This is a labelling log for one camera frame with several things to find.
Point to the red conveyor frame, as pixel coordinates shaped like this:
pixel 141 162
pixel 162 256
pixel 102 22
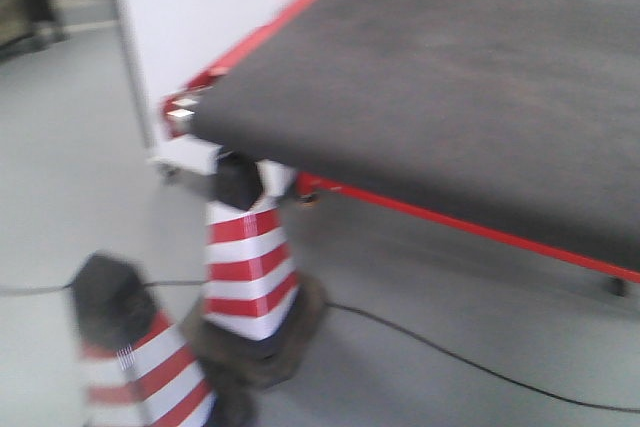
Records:
pixel 350 147

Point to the near red white cone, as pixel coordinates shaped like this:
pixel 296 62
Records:
pixel 138 368

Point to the black conveyor belt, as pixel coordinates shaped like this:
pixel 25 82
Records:
pixel 435 82

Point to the red white cone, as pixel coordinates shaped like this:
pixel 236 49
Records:
pixel 138 368
pixel 257 313

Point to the far red white cone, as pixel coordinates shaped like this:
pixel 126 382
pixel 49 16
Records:
pixel 257 313

